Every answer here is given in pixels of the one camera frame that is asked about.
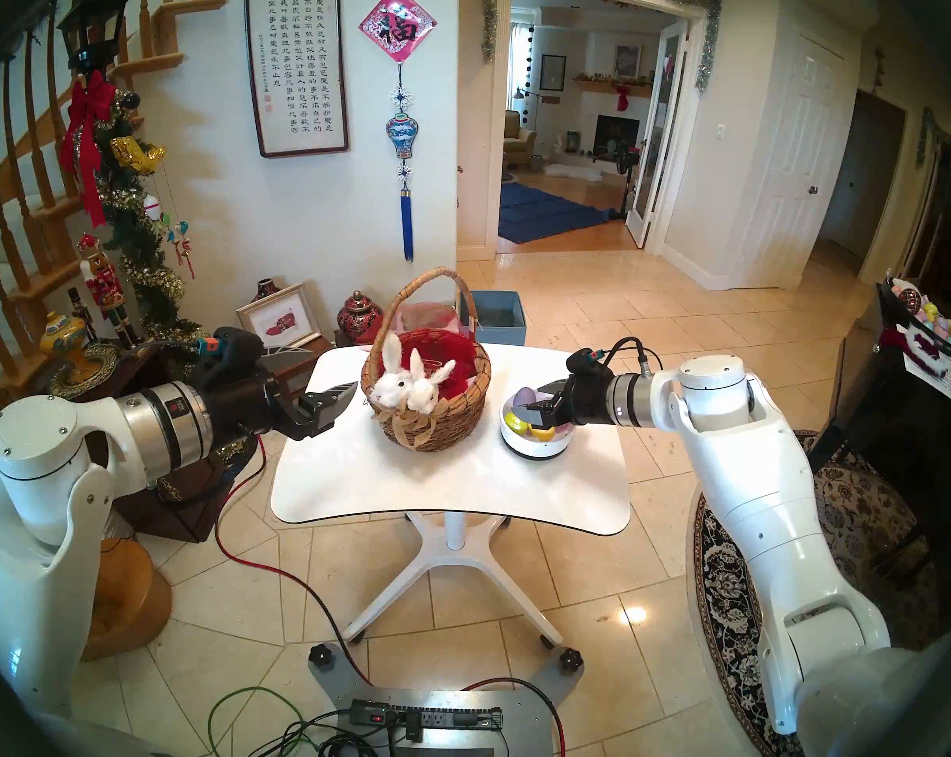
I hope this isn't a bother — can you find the white round bowl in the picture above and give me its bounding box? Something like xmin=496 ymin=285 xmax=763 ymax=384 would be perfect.
xmin=499 ymin=389 xmax=577 ymax=461

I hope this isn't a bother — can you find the white paper sheet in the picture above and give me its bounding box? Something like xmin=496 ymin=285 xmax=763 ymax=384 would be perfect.
xmin=901 ymin=349 xmax=951 ymax=415

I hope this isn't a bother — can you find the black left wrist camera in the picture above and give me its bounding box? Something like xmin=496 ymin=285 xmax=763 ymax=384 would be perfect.
xmin=196 ymin=326 xmax=267 ymax=382

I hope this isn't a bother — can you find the dark wooden side table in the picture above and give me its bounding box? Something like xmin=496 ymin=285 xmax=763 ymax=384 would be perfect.
xmin=89 ymin=337 xmax=334 ymax=543

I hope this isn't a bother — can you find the silver green tinsel garland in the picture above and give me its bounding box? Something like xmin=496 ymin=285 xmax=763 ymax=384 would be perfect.
xmin=482 ymin=0 xmax=722 ymax=94

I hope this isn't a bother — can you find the red ribbon bow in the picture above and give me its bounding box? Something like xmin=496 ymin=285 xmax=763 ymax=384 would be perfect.
xmin=59 ymin=69 xmax=117 ymax=228

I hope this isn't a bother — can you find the large patterned oriental rug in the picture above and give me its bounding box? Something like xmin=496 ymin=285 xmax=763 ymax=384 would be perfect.
xmin=684 ymin=428 xmax=945 ymax=757

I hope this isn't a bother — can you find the black tray of ornaments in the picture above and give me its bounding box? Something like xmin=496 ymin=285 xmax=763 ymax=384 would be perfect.
xmin=878 ymin=278 xmax=951 ymax=360

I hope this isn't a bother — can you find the white panel door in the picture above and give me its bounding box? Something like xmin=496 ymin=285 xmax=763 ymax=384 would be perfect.
xmin=740 ymin=34 xmax=847 ymax=289

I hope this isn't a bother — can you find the framed red shoe picture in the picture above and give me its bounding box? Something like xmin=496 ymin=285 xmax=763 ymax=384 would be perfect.
xmin=236 ymin=283 xmax=323 ymax=350

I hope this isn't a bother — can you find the white glass french door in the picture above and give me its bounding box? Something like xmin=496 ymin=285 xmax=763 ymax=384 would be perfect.
xmin=625 ymin=21 xmax=689 ymax=249

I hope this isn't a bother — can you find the tan burlap bow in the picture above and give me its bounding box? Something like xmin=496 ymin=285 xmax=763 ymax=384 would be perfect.
xmin=373 ymin=405 xmax=441 ymax=449

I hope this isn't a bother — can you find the blue floor rug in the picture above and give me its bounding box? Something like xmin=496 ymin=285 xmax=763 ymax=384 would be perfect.
xmin=498 ymin=181 xmax=620 ymax=244

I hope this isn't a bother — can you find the tan armchair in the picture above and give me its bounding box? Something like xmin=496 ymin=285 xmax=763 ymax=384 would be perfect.
xmin=505 ymin=110 xmax=538 ymax=169

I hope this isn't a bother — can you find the yellow ornate vase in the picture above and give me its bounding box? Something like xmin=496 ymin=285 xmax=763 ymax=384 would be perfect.
xmin=40 ymin=312 xmax=90 ymax=386

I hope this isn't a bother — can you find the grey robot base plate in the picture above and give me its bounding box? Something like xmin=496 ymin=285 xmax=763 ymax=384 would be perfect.
xmin=308 ymin=643 xmax=585 ymax=757

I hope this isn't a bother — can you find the round wooden post base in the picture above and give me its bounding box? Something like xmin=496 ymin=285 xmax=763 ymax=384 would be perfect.
xmin=81 ymin=539 xmax=173 ymax=662

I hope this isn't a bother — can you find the white table pedestal base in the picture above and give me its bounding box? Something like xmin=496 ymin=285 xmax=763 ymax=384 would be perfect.
xmin=341 ymin=511 xmax=563 ymax=650

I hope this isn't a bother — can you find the black fireplace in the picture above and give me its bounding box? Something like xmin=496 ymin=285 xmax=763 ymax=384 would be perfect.
xmin=592 ymin=115 xmax=640 ymax=163

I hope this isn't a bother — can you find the small white plush bunny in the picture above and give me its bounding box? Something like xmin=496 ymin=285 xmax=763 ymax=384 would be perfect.
xmin=407 ymin=348 xmax=457 ymax=413

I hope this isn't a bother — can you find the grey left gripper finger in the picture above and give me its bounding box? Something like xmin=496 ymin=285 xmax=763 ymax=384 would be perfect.
xmin=261 ymin=345 xmax=319 ymax=371
xmin=298 ymin=381 xmax=360 ymax=441

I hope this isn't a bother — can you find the red nutcracker figure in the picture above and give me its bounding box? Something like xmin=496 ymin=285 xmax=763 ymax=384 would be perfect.
xmin=77 ymin=233 xmax=141 ymax=346

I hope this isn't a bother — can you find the red diamond fu decoration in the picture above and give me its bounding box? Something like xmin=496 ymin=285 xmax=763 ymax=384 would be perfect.
xmin=359 ymin=0 xmax=438 ymax=63

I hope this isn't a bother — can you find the green cable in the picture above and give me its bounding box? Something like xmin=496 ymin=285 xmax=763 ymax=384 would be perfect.
xmin=207 ymin=687 xmax=319 ymax=757

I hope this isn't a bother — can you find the wooden stair railing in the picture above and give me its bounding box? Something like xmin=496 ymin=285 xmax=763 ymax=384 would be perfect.
xmin=0 ymin=0 xmax=228 ymax=409

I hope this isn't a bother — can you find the blue open box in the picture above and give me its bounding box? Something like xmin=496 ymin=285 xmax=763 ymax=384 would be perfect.
xmin=460 ymin=291 xmax=527 ymax=346

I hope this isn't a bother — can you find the black power strip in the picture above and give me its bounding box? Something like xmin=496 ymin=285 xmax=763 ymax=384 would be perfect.
xmin=349 ymin=700 xmax=504 ymax=733

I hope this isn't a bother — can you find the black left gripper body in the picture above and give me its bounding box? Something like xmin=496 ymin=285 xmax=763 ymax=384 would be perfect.
xmin=207 ymin=367 xmax=339 ymax=450

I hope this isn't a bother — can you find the large white plush bunny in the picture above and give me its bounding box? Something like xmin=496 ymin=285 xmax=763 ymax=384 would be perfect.
xmin=369 ymin=332 xmax=413 ymax=409

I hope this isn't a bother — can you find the framed chinese calligraphy scroll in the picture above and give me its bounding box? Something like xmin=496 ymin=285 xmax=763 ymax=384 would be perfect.
xmin=244 ymin=0 xmax=350 ymax=158

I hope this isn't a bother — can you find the red white santa hat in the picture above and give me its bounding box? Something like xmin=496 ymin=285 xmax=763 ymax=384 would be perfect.
xmin=879 ymin=327 xmax=949 ymax=362

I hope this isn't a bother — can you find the gold foil ornament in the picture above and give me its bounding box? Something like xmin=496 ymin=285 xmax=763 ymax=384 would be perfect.
xmin=111 ymin=136 xmax=166 ymax=175

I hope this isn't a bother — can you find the small black nutcracker figure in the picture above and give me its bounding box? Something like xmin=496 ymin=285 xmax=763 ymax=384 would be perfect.
xmin=67 ymin=288 xmax=98 ymax=342

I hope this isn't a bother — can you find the decorated green christmas garland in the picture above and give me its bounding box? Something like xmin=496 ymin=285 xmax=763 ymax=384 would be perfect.
xmin=89 ymin=89 xmax=208 ymax=346

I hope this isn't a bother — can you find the black lantern lamp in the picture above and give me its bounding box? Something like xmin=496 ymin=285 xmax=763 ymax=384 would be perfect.
xmin=58 ymin=0 xmax=133 ymax=74

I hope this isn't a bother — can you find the red tissue basket lining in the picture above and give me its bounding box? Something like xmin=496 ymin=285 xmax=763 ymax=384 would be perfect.
xmin=397 ymin=302 xmax=484 ymax=401

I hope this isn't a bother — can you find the brown wicker handle basket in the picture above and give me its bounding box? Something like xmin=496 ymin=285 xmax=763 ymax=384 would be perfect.
xmin=361 ymin=267 xmax=492 ymax=453

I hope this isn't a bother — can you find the blue vase tassel ornament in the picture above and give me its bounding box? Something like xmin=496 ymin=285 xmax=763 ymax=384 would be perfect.
xmin=386 ymin=62 xmax=420 ymax=263

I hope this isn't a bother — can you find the wooden mantel shelf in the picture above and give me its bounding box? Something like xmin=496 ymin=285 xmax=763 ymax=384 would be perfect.
xmin=572 ymin=77 xmax=654 ymax=99

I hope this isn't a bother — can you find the red black lidded jar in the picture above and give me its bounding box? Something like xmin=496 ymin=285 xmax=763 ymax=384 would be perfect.
xmin=337 ymin=291 xmax=384 ymax=345

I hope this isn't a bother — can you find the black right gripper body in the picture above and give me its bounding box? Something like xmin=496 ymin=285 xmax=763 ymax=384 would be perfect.
xmin=546 ymin=373 xmax=612 ymax=429

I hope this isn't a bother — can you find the ornate brass plate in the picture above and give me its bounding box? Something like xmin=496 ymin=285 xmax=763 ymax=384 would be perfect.
xmin=47 ymin=344 xmax=121 ymax=401

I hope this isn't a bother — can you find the black grand piano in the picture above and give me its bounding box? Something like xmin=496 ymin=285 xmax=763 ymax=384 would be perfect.
xmin=807 ymin=274 xmax=951 ymax=606

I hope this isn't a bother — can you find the black cable bundle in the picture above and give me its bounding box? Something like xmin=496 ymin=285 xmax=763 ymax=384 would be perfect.
xmin=247 ymin=708 xmax=413 ymax=757

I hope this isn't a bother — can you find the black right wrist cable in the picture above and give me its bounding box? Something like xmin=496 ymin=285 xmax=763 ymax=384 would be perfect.
xmin=598 ymin=336 xmax=664 ymax=378

